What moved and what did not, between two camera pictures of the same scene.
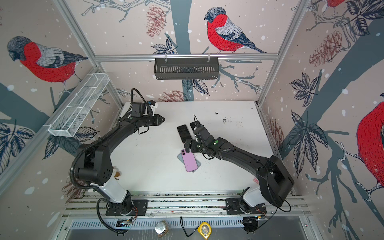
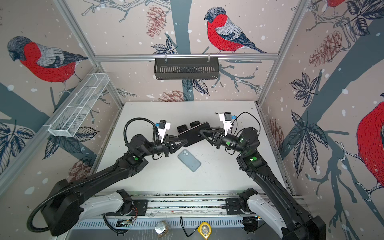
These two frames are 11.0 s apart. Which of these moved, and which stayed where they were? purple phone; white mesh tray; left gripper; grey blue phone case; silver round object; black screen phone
Moved: left gripper; purple phone
Stayed: black screen phone; silver round object; white mesh tray; grey blue phone case
